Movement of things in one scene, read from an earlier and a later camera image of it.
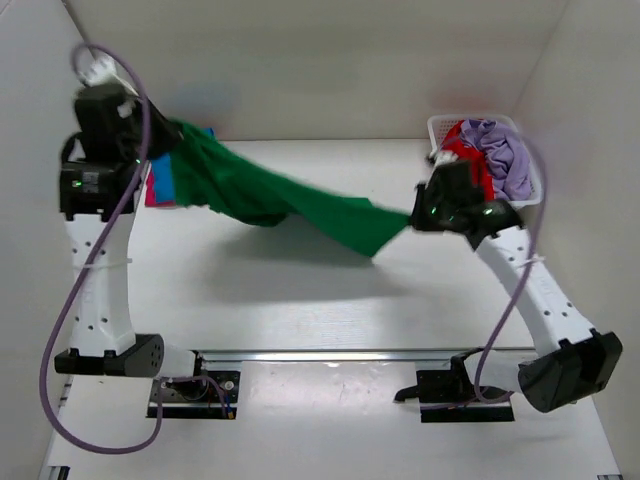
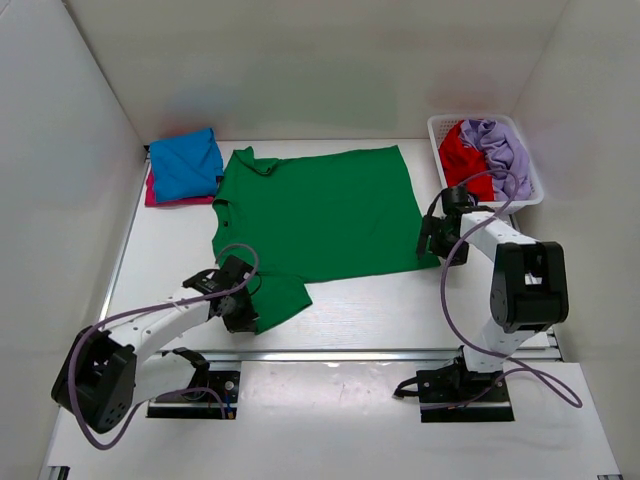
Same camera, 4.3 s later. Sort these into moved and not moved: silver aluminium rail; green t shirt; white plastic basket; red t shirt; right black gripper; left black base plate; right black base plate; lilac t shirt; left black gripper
Moved: green t shirt; right black gripper; left black gripper
Not moved: right black base plate; lilac t shirt; white plastic basket; silver aluminium rail; left black base plate; red t shirt
